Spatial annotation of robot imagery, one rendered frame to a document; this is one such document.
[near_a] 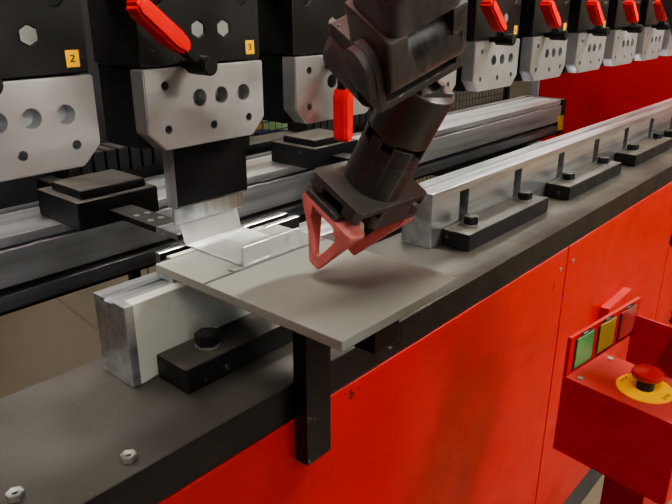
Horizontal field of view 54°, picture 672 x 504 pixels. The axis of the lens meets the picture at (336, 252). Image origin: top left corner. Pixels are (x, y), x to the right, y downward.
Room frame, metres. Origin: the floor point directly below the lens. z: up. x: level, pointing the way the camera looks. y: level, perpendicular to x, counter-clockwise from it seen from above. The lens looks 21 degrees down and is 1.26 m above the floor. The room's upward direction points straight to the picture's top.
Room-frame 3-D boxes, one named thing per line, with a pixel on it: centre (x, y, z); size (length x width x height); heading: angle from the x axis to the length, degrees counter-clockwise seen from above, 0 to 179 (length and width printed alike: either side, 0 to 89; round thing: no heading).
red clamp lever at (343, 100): (0.81, 0.00, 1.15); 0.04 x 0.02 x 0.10; 49
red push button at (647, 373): (0.76, -0.41, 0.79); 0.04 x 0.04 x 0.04
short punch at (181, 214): (0.74, 0.15, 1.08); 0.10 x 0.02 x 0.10; 139
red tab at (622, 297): (1.40, -0.65, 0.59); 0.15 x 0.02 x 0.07; 139
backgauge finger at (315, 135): (1.17, -0.02, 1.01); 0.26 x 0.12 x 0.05; 49
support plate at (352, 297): (0.64, 0.03, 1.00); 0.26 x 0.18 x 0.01; 49
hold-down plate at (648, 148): (1.75, -0.82, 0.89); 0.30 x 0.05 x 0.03; 139
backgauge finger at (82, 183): (0.84, 0.27, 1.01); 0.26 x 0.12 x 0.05; 49
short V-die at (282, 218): (0.76, 0.13, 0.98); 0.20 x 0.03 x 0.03; 139
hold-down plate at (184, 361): (0.73, 0.08, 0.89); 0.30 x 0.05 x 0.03; 139
